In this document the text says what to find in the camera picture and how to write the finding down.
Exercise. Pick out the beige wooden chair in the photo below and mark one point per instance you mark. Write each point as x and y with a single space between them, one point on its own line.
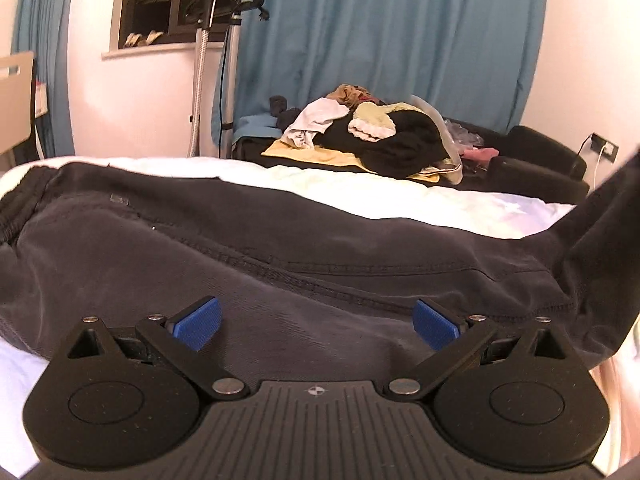
17 103

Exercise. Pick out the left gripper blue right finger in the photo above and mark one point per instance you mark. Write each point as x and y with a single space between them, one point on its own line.
458 343

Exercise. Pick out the large blue curtain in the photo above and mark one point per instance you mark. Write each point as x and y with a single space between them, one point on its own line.
473 60

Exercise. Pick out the wall power outlet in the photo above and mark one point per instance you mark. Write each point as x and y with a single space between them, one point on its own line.
605 150

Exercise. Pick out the narrow blue curtain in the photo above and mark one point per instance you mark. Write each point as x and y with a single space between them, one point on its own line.
41 26

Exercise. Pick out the dark grey sweatpants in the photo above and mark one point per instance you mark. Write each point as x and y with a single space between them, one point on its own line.
308 292

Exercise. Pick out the pile of clothes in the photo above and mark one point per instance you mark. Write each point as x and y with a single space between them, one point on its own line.
349 128

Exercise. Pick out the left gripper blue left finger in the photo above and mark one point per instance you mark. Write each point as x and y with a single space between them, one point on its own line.
179 342

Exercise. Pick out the black leather sofa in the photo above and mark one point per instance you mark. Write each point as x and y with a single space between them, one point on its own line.
523 162

